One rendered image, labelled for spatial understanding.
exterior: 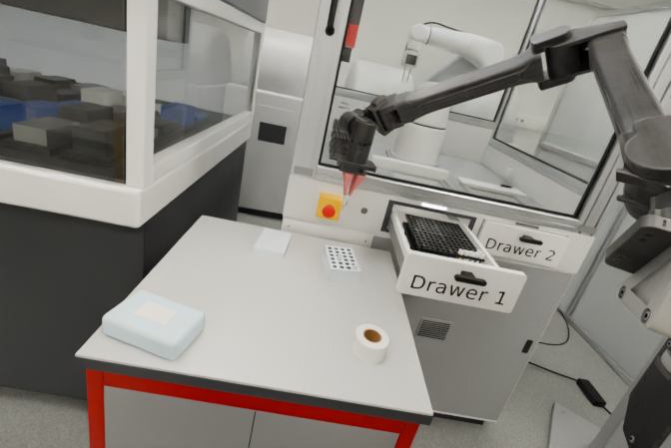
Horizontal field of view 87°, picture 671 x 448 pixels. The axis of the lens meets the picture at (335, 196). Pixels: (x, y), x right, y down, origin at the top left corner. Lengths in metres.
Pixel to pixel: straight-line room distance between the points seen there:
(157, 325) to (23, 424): 1.02
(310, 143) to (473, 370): 1.08
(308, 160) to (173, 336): 0.62
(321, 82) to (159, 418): 0.86
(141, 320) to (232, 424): 0.26
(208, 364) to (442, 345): 0.98
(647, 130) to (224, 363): 0.72
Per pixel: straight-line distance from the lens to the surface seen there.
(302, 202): 1.14
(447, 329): 1.45
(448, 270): 0.88
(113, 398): 0.83
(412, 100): 0.88
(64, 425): 1.67
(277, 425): 0.79
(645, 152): 0.56
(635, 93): 0.71
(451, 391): 1.67
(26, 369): 1.63
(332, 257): 0.99
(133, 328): 0.74
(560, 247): 1.38
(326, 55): 1.05
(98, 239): 1.19
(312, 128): 1.07
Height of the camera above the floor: 1.29
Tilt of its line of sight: 20 degrees down
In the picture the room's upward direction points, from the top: 13 degrees clockwise
